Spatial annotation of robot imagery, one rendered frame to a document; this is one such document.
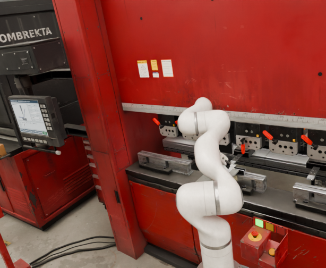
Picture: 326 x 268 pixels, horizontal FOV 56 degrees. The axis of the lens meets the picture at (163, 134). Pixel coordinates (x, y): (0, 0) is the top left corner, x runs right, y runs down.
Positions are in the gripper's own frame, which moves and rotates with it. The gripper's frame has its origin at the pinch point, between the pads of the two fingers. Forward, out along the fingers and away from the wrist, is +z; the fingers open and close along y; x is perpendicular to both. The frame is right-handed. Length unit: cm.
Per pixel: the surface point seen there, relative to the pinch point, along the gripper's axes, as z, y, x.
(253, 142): -12.8, -20.1, -12.6
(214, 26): -63, -1, -55
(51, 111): -68, 98, 9
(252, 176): 8.8, -16.6, 0.6
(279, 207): 9.2, -37.0, 15.2
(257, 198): 11.2, -22.9, 12.7
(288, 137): -16.9, -39.5, -16.6
